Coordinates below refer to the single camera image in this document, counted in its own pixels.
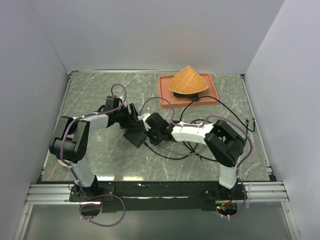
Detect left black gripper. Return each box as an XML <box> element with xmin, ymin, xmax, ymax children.
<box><xmin>114</xmin><ymin>103</ymin><xmax>140</xmax><ymax>129</ymax></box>

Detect black network switch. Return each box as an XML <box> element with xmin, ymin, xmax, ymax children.
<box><xmin>123</xmin><ymin>122</ymin><xmax>147</xmax><ymax>148</ymax></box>

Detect long black ethernet cable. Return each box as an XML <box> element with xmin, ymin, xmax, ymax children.
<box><xmin>142</xmin><ymin>93</ymin><xmax>256</xmax><ymax>163</ymax></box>

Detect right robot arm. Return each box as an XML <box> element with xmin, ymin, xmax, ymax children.
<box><xmin>138</xmin><ymin>112</ymin><xmax>246</xmax><ymax>200</ymax></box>

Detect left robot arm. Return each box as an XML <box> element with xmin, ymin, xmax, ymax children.
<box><xmin>49</xmin><ymin>96</ymin><xmax>138</xmax><ymax>201</ymax></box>

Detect terracotta plastic tray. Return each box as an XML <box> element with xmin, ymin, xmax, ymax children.
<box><xmin>157</xmin><ymin>73</ymin><xmax>219</xmax><ymax>108</ymax></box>

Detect woven bamboo basket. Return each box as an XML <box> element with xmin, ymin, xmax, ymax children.
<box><xmin>168</xmin><ymin>65</ymin><xmax>209</xmax><ymax>95</ymax></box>

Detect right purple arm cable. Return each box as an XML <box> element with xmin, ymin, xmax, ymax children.
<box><xmin>138</xmin><ymin>96</ymin><xmax>254</xmax><ymax>219</ymax></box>

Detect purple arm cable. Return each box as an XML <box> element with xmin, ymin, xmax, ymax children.
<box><xmin>138</xmin><ymin>96</ymin><xmax>254</xmax><ymax>219</ymax></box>
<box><xmin>59</xmin><ymin>83</ymin><xmax>126</xmax><ymax>228</ymax></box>

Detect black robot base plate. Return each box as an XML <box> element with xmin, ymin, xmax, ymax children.
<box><xmin>69</xmin><ymin>181</ymin><xmax>247</xmax><ymax>213</ymax></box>

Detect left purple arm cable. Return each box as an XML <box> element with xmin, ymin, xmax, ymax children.
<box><xmin>59</xmin><ymin>83</ymin><xmax>126</xmax><ymax>228</ymax></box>

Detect aluminium frame rail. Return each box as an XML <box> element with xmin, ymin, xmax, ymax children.
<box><xmin>13</xmin><ymin>181</ymin><xmax>301</xmax><ymax>240</ymax></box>

